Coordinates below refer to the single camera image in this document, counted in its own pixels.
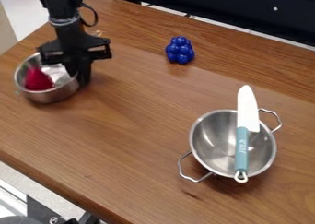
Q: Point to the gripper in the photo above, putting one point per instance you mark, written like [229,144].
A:
[74,48]

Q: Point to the silver pot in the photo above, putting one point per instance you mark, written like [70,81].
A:
[49,94]

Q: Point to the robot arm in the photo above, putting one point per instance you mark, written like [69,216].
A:
[61,3]

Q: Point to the red toy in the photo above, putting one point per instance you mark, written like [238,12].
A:
[37,80]

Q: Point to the blue toy grapes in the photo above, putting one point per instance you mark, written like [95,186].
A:
[179,50]

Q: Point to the black lab bench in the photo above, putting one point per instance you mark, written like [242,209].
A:
[246,6]

